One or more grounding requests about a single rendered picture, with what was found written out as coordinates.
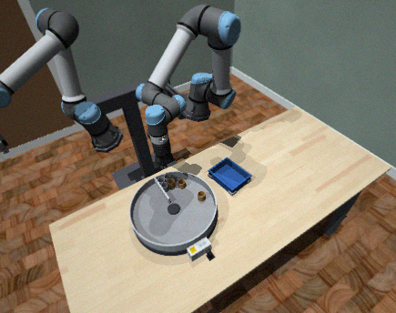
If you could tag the bronze bushing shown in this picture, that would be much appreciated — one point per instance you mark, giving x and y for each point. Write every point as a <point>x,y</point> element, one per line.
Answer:
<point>201,193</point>
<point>171,180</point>
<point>182,183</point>

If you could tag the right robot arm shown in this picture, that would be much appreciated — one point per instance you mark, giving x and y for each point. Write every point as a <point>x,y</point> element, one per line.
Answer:
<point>64,28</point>

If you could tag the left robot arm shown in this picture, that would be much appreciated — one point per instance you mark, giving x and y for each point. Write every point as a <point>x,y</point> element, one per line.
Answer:
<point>222,30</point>

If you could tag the grey round turntable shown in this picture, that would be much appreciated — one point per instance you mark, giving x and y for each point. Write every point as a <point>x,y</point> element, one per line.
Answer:
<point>175,217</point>

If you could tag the blue open-top crate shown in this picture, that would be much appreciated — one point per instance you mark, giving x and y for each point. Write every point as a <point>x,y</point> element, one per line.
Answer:
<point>229,175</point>

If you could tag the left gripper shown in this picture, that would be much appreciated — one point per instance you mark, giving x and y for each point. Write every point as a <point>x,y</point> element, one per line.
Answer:
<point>162,149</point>

